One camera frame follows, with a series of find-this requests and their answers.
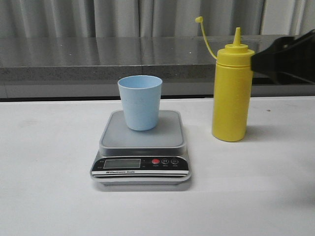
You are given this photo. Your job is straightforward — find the grey pleated curtain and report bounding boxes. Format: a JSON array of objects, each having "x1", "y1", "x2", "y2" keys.
[{"x1": 0, "y1": 0, "x2": 315, "y2": 38}]

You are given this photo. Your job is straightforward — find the yellow squeeze bottle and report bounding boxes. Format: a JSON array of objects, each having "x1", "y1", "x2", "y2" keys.
[{"x1": 195, "y1": 16, "x2": 254, "y2": 142}]

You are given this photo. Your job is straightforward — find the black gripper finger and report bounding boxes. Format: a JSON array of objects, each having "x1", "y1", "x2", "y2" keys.
[{"x1": 251, "y1": 29, "x2": 315, "y2": 83}]

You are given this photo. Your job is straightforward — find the light blue plastic cup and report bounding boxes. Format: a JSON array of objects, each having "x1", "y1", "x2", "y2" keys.
[{"x1": 118, "y1": 75, "x2": 162, "y2": 131}]

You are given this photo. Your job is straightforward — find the silver electronic kitchen scale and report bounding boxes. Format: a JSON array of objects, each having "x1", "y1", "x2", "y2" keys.
[{"x1": 90, "y1": 110, "x2": 191, "y2": 191}]

